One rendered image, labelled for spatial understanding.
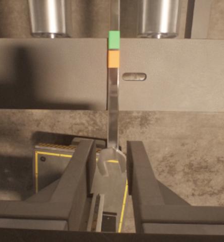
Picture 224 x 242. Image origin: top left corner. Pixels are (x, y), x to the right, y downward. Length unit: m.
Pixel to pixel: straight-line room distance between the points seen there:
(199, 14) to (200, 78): 0.45
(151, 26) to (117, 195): 1.13
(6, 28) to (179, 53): 1.49
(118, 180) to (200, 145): 0.78
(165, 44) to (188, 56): 0.03
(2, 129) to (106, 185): 1.01
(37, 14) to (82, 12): 0.95
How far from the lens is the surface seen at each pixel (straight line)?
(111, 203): 1.42
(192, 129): 1.60
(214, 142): 1.72
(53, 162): 1.30
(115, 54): 0.22
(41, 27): 0.53
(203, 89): 0.26
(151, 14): 0.51
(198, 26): 0.68
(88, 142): 0.15
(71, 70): 0.24
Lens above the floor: 1.40
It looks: 74 degrees down
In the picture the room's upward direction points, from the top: 174 degrees counter-clockwise
